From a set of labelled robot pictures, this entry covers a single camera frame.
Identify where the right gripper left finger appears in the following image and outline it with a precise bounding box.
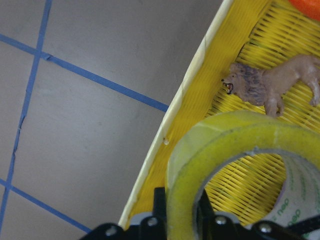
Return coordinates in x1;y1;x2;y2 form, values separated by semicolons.
82;187;167;240

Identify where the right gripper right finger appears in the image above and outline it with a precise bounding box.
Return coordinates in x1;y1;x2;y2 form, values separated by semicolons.
197;190;307;240

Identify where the yellow tape roll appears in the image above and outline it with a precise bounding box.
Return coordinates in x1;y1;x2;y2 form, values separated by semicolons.
165;110;320;240

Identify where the brown toy lion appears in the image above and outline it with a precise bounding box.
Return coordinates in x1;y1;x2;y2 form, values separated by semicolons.
221;54;320;118

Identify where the orange toy carrot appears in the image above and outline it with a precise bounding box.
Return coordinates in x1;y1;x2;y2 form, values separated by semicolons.
289;0;320;21

